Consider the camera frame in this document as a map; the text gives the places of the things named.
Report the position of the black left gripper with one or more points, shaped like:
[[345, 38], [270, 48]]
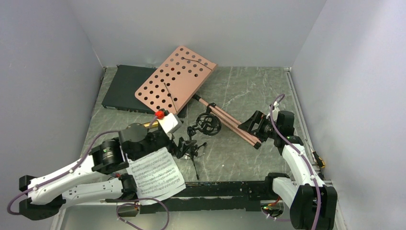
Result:
[[184, 145]]

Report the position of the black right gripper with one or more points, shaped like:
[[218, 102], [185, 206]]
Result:
[[259, 118]]

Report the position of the pink perforated music stand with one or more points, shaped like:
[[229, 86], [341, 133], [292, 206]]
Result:
[[177, 80]]

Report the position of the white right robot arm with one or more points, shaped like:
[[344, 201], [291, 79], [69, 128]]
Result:
[[312, 203]]

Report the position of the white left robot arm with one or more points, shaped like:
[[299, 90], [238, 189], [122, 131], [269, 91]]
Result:
[[99, 174]]

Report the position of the gold microphone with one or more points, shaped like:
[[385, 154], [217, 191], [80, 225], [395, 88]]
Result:
[[150, 125]]

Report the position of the printed sheet music page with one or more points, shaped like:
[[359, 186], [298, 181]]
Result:
[[157, 177]]

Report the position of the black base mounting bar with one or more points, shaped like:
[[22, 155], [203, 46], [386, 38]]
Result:
[[250, 196]]

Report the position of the yellow black tool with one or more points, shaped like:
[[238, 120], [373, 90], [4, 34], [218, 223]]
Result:
[[320, 162]]

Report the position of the black flat equipment box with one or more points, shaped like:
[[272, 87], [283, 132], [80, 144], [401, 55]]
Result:
[[121, 93]]

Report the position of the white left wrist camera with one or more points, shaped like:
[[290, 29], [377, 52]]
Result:
[[169, 122]]

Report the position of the aluminium rail right edge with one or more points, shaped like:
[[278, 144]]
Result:
[[339, 223]]

